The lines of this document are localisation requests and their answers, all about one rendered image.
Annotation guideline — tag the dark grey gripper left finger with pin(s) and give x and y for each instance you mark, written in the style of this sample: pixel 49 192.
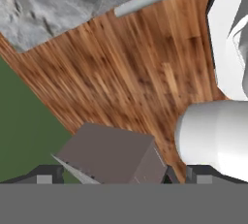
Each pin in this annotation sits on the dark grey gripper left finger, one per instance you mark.
pixel 48 173

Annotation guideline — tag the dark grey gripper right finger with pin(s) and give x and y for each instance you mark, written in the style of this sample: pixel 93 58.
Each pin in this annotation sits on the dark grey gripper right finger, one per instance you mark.
pixel 201 172

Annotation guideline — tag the white rounded housing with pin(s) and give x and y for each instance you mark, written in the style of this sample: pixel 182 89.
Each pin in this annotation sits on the white rounded housing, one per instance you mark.
pixel 226 40

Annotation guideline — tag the grey-brown box-shaped block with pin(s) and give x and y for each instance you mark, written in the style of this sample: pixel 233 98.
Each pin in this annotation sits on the grey-brown box-shaped block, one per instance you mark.
pixel 109 152

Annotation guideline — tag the green cabinet panel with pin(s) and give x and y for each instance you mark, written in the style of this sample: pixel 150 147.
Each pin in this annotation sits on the green cabinet panel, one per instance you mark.
pixel 25 131

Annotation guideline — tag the white rounded cylinder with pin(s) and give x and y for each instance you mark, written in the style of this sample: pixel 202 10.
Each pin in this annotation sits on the white rounded cylinder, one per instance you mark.
pixel 216 137

